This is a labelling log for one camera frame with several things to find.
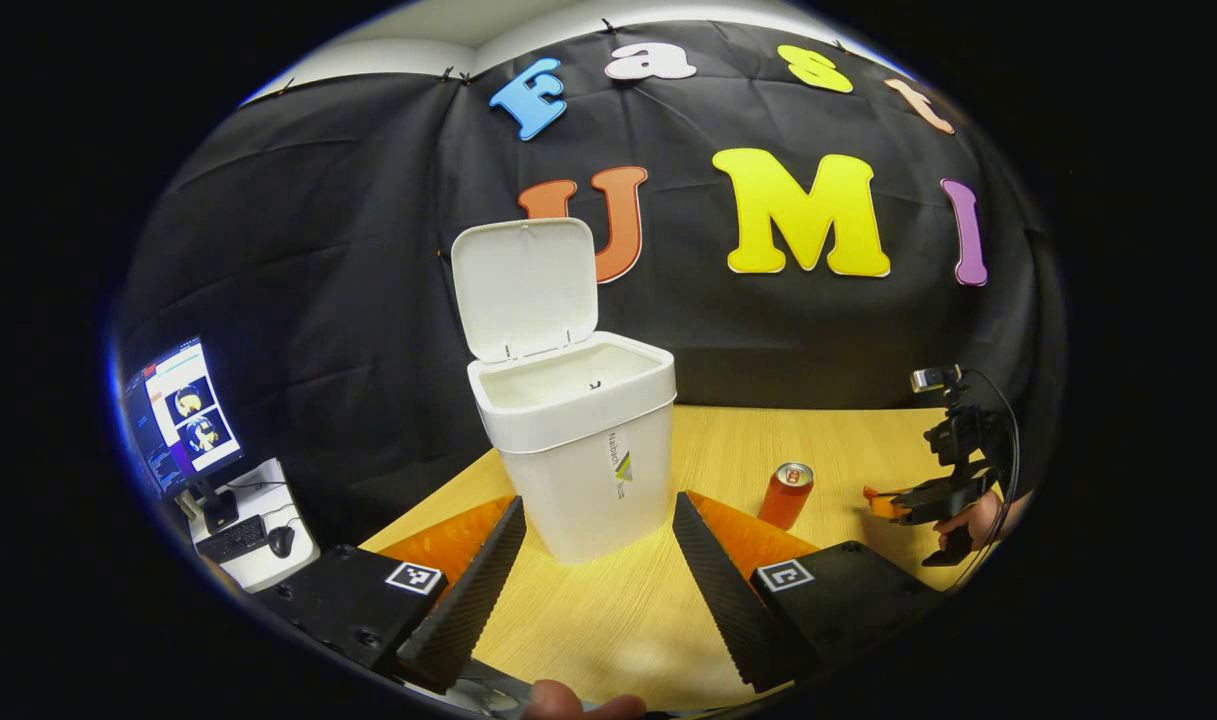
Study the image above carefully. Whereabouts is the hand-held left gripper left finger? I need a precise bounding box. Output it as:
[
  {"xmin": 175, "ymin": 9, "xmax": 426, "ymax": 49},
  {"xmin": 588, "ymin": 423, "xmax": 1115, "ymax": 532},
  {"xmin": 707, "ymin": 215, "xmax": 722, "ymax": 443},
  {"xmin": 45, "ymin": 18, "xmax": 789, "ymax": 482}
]
[{"xmin": 253, "ymin": 495, "xmax": 529, "ymax": 696}]

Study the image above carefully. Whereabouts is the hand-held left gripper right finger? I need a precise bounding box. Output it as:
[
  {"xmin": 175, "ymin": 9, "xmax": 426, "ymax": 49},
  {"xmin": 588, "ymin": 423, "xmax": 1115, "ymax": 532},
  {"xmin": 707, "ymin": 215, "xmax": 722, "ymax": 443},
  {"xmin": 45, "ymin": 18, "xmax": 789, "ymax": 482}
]
[{"xmin": 672, "ymin": 490, "xmax": 954, "ymax": 694}]

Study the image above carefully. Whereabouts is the orange pop can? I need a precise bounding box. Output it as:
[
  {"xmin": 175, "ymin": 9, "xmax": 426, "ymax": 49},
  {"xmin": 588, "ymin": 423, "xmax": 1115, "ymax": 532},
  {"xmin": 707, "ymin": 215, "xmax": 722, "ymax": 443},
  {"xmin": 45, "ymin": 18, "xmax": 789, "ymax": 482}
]
[{"xmin": 757, "ymin": 461, "xmax": 815, "ymax": 532}]

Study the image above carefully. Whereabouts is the white desktop garbage bin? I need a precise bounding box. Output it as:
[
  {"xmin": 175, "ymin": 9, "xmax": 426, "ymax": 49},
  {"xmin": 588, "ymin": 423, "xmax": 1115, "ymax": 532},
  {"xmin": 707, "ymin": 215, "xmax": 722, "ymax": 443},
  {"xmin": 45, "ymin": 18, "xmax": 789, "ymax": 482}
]
[{"xmin": 451, "ymin": 217, "xmax": 678, "ymax": 567}]

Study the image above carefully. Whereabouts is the wooden desktop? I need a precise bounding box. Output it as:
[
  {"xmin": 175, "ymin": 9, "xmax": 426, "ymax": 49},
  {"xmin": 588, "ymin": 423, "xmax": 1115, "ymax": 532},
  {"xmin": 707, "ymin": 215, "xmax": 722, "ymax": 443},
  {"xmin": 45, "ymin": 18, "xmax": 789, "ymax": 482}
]
[{"xmin": 358, "ymin": 403, "xmax": 979, "ymax": 713}]

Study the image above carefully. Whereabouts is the white side table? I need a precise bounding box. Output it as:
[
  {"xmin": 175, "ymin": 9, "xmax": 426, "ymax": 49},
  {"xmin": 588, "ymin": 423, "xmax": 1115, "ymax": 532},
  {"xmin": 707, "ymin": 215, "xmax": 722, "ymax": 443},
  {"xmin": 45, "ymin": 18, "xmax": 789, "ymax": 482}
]
[{"xmin": 181, "ymin": 457, "xmax": 321, "ymax": 594}]

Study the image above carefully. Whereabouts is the black keyboard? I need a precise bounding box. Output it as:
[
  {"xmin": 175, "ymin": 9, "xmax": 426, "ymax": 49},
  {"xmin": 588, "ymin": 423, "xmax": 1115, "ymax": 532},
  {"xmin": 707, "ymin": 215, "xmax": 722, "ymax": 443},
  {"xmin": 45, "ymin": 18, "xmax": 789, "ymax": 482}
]
[{"xmin": 195, "ymin": 514, "xmax": 271, "ymax": 566}]

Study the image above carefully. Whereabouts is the computer monitor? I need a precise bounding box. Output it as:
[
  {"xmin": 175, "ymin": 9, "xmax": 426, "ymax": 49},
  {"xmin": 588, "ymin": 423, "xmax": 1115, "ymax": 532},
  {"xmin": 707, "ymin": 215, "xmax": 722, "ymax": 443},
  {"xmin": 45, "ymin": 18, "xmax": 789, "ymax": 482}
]
[{"xmin": 118, "ymin": 337, "xmax": 246, "ymax": 536}]

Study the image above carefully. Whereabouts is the black backdrop cloth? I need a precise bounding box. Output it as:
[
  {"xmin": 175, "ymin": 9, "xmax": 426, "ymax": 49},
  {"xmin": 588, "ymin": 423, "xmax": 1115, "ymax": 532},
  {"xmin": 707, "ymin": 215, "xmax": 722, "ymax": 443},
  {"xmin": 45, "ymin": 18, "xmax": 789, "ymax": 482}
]
[{"xmin": 113, "ymin": 20, "xmax": 1069, "ymax": 546}]

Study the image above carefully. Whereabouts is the row of black cloth clips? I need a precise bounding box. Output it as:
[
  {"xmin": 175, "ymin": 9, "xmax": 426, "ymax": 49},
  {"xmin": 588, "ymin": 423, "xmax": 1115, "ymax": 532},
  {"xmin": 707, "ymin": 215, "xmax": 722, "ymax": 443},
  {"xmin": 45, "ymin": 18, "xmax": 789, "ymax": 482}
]
[{"xmin": 278, "ymin": 18, "xmax": 849, "ymax": 96}]

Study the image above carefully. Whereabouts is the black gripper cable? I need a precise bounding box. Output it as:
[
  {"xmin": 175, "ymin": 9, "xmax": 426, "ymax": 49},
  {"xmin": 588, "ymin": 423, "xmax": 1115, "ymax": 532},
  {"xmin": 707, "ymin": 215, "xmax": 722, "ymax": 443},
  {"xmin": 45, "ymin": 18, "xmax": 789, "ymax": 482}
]
[{"xmin": 953, "ymin": 366, "xmax": 1022, "ymax": 591}]

